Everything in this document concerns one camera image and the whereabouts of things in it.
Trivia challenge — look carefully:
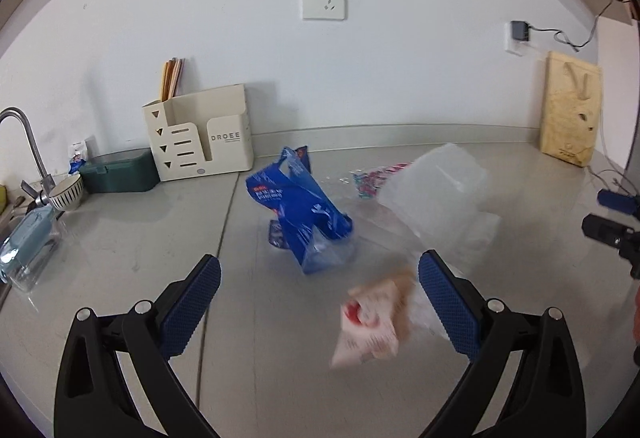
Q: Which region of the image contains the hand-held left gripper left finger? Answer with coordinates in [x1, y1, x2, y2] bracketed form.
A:
[54, 254, 222, 438]

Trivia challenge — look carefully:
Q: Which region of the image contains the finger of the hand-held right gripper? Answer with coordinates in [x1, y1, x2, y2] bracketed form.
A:
[581, 214, 640, 281]
[597, 189, 640, 215]

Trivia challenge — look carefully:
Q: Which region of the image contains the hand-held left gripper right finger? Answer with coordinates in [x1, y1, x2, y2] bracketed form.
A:
[418, 249, 587, 438]

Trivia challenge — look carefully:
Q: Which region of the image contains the clear plastic sheet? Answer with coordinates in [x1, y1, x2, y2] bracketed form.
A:
[410, 212, 502, 339]

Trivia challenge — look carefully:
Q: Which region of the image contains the pink and white wrapper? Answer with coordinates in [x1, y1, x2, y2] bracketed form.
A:
[330, 270, 418, 371]

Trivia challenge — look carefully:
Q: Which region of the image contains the blue plastic bag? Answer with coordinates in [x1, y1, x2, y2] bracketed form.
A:
[245, 146, 356, 275]

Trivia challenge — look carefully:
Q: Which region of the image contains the clear bag with colourful print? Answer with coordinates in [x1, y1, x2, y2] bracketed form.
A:
[350, 162, 416, 201]

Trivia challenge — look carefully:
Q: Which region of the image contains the wooden cutting board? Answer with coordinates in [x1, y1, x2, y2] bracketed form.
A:
[539, 50, 603, 167]

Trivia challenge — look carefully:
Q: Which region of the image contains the small dark wrapper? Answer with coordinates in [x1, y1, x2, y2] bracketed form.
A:
[268, 219, 291, 249]

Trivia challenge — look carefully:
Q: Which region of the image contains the green lidded box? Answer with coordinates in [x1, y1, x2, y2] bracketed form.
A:
[78, 149, 161, 193]

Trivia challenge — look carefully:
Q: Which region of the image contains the striped ceramic bowl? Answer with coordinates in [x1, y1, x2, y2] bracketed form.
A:
[48, 174, 84, 211]

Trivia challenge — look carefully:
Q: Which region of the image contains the cream organizer rack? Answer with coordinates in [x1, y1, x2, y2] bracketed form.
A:
[142, 84, 254, 182]

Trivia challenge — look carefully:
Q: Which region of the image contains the wooden chopsticks bundle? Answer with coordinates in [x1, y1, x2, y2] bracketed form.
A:
[159, 58, 186, 102]

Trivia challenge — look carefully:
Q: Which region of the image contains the metal faucet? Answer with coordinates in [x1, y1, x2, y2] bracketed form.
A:
[0, 107, 56, 207]

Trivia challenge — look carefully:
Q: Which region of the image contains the thin dark cable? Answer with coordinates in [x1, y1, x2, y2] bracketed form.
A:
[587, 168, 637, 195]

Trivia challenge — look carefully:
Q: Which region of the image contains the grey adapter cable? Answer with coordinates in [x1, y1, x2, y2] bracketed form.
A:
[528, 0, 626, 53]

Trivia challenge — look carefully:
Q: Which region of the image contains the small blue wall packet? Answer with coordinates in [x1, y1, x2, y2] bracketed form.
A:
[68, 141, 88, 176]

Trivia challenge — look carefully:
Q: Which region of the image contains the white wall socket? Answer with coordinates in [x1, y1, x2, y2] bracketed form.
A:
[301, 0, 347, 21]
[504, 20, 527, 55]

